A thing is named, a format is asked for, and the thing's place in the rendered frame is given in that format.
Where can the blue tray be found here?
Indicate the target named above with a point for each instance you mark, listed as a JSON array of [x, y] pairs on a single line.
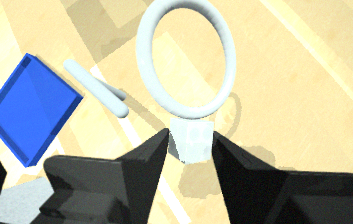
[[35, 103]]

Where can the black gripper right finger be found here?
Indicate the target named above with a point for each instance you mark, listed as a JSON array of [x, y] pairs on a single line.
[[254, 192]]

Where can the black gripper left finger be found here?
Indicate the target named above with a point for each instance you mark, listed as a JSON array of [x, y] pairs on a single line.
[[133, 177]]

